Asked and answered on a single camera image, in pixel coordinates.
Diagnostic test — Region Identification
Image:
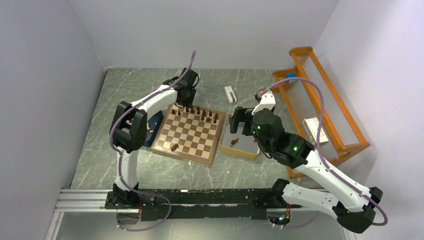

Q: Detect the blue round object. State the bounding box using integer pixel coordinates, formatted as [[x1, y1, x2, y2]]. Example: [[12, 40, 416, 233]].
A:
[[286, 73, 298, 81]]

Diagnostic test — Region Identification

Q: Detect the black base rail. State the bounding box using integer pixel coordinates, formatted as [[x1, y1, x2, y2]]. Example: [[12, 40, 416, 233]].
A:
[[104, 188, 288, 222]]

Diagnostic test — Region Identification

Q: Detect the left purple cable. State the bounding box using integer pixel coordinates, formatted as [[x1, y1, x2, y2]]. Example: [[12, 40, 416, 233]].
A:
[[109, 50, 197, 232]]

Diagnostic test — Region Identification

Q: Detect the light chess pieces pile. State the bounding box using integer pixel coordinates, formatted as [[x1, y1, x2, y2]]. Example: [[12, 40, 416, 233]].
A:
[[125, 119, 154, 134]]

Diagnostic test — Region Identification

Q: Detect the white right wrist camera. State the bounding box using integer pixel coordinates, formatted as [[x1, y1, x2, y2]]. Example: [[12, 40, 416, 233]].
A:
[[251, 91, 276, 115]]

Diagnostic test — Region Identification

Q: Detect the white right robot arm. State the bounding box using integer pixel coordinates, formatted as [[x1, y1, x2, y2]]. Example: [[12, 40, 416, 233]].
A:
[[229, 107, 388, 234]]

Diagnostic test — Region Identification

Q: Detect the white small box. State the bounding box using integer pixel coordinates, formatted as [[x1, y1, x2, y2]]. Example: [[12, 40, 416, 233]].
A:
[[302, 117, 329, 146]]

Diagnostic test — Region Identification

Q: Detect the yellow metal tin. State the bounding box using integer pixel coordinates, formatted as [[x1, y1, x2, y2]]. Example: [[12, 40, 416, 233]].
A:
[[219, 114, 261, 159]]

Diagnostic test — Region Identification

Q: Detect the orange wooden rack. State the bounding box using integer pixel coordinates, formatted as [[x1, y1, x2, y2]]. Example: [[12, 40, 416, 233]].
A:
[[272, 46, 370, 166]]

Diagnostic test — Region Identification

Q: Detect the white clip on table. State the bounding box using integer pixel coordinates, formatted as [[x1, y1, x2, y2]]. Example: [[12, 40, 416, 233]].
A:
[[224, 86, 237, 104]]

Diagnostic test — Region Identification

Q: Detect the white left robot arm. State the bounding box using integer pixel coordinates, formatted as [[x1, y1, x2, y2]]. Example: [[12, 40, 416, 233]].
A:
[[109, 68, 200, 208]]

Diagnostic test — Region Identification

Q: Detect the wooden chess board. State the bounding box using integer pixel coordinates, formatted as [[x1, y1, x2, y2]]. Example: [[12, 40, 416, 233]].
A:
[[150, 104, 226, 166]]

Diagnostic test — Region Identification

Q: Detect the blue tray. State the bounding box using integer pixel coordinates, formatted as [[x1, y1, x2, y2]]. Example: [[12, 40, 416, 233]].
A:
[[143, 110, 164, 147]]

